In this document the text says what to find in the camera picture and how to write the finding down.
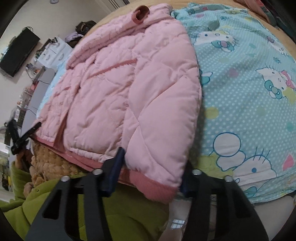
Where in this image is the blue Hello Kitty sheet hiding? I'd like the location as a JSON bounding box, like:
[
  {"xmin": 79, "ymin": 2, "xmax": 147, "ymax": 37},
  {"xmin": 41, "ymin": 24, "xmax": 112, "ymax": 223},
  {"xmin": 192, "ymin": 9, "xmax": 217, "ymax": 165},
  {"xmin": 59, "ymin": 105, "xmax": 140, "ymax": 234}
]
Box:
[{"xmin": 171, "ymin": 3, "xmax": 295, "ymax": 203}]

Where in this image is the green fleece sleeve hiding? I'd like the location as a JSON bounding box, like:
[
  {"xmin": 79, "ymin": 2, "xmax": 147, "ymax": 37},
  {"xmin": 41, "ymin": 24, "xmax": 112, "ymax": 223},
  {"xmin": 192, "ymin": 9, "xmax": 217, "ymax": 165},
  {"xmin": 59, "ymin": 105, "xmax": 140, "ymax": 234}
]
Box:
[{"xmin": 0, "ymin": 143, "xmax": 170, "ymax": 241}]

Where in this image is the person left hand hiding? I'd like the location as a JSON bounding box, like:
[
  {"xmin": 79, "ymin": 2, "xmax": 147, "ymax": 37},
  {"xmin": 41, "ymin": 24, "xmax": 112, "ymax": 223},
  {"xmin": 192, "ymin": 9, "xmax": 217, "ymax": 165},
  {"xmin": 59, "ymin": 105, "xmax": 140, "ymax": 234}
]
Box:
[{"xmin": 15, "ymin": 149, "xmax": 33, "ymax": 172}]

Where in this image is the grey low cabinet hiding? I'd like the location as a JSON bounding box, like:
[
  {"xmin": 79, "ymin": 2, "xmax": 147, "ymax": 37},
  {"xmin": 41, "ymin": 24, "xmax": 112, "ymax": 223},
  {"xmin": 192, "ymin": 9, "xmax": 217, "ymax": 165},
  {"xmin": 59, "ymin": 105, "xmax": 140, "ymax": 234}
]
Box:
[{"xmin": 21, "ymin": 68, "xmax": 55, "ymax": 134}]

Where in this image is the black wall television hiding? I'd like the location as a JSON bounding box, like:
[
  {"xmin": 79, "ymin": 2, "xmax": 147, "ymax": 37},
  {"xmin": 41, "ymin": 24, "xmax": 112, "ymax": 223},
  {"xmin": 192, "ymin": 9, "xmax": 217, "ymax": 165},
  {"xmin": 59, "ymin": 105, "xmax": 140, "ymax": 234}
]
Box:
[{"xmin": 1, "ymin": 28, "xmax": 40, "ymax": 77}]

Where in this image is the lilac garment pile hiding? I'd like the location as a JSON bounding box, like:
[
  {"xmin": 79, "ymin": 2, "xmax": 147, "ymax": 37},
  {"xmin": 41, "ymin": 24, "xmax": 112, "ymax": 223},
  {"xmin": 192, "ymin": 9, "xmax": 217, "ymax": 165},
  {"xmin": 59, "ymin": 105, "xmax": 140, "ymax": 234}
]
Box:
[{"xmin": 65, "ymin": 32, "xmax": 84, "ymax": 43}]

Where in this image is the pink quilted jacket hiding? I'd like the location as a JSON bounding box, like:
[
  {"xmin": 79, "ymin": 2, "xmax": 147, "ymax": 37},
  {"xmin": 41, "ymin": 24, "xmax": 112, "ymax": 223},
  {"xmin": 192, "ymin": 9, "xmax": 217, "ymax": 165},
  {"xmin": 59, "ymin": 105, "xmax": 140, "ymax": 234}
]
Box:
[{"xmin": 34, "ymin": 3, "xmax": 202, "ymax": 203}]

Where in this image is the white drawer chest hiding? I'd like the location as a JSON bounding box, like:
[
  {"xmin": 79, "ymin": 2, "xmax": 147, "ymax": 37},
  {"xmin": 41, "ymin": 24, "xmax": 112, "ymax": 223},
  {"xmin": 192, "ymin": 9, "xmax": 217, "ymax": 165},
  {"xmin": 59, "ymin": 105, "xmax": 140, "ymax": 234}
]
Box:
[{"xmin": 37, "ymin": 37, "xmax": 73, "ymax": 72}]

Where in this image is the black backpack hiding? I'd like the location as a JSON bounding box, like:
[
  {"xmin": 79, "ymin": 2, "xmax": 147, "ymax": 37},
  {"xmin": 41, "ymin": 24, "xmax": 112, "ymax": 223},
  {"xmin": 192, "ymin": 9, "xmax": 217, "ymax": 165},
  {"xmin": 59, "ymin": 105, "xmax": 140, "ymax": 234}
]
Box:
[{"xmin": 75, "ymin": 21, "xmax": 96, "ymax": 36}]

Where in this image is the round wall clock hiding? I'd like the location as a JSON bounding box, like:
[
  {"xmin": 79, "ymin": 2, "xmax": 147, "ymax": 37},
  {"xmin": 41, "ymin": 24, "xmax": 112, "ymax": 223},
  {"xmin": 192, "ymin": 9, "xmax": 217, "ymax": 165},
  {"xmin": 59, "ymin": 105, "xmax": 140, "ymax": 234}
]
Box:
[{"xmin": 50, "ymin": 0, "xmax": 59, "ymax": 4}]

